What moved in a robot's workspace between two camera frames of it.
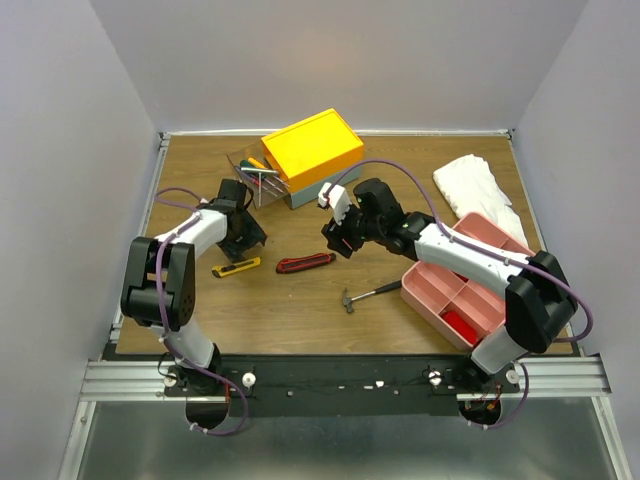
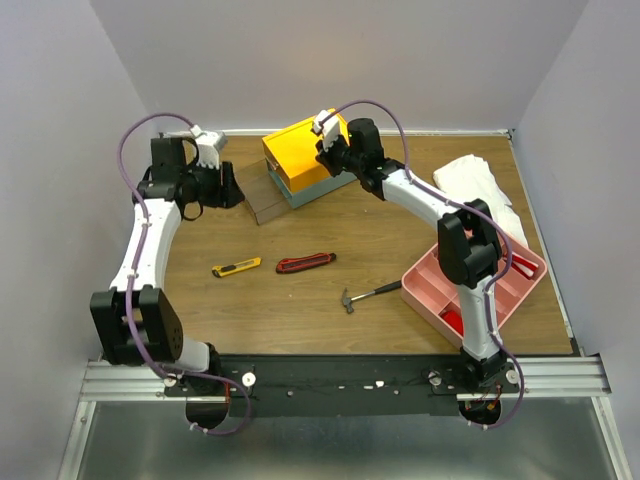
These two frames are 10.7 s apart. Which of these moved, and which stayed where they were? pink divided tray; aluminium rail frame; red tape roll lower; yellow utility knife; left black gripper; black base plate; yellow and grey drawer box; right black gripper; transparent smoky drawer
Moved: left black gripper; right black gripper; transparent smoky drawer
Stayed: red tape roll lower; black base plate; aluminium rail frame; yellow utility knife; pink divided tray; yellow and grey drawer box
